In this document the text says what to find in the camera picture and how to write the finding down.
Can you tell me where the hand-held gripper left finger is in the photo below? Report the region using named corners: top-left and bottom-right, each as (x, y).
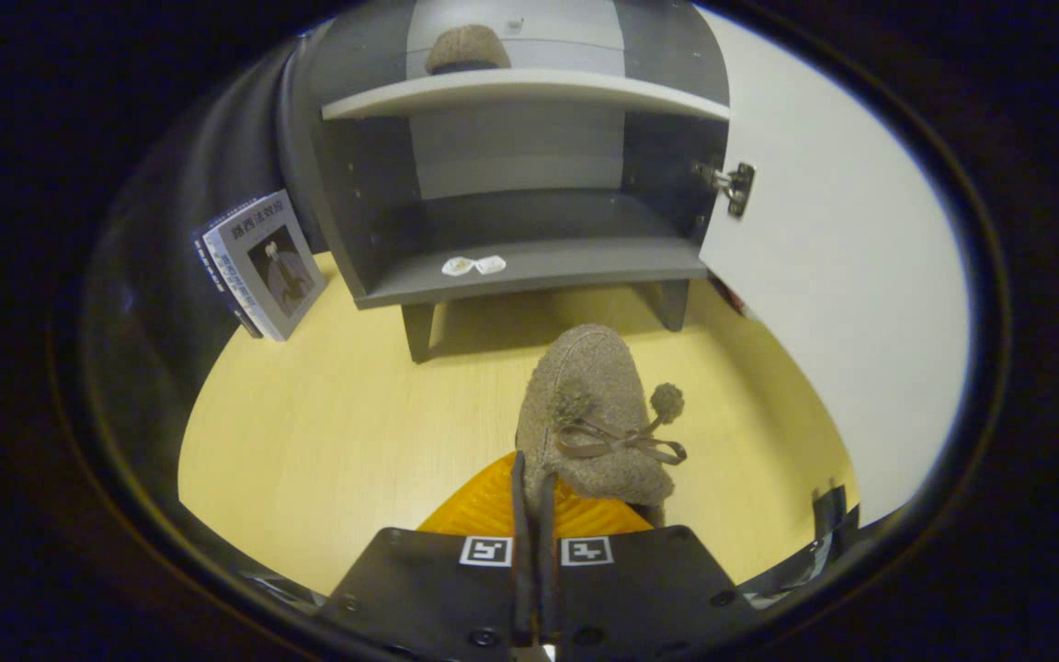
top-left (318, 451), bottom-right (535, 662)

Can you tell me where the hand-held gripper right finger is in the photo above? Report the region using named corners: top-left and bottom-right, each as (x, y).
top-left (539, 474), bottom-right (756, 661)

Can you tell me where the brown felt shoe with bow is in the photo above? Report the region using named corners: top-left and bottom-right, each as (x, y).
top-left (516, 322), bottom-right (689, 530)

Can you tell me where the grey shoe cabinet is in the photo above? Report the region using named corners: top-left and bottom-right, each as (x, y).
top-left (277, 0), bottom-right (733, 364)

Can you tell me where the white shoe cabinet door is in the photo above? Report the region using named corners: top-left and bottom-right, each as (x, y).
top-left (695, 9), bottom-right (972, 527)

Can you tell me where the plain brown felt shoe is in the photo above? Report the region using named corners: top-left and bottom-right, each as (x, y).
top-left (425, 24), bottom-right (512, 76)

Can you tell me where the metal door hinge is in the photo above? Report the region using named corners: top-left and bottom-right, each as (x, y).
top-left (693, 161), bottom-right (757, 219)

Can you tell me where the grey portrait cover book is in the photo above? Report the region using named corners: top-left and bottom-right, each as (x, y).
top-left (203, 188), bottom-right (328, 343)

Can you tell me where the dark blue book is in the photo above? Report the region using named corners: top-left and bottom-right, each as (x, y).
top-left (191, 216), bottom-right (264, 339)

